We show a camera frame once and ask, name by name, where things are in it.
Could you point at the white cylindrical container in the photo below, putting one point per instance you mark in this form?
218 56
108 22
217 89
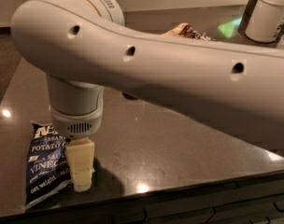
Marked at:
266 21

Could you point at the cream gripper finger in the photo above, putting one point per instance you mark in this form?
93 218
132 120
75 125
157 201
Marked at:
80 153

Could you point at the brown and cream snack bag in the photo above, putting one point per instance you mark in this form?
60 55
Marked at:
185 30

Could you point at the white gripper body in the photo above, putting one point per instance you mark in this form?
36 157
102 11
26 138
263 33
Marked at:
77 122

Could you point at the blue Kettle chip bag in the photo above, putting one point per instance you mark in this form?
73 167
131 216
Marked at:
47 170

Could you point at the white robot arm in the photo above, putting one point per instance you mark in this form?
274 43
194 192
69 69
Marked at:
83 47

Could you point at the dark cabinet drawers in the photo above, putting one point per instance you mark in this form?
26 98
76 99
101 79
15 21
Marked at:
254 199

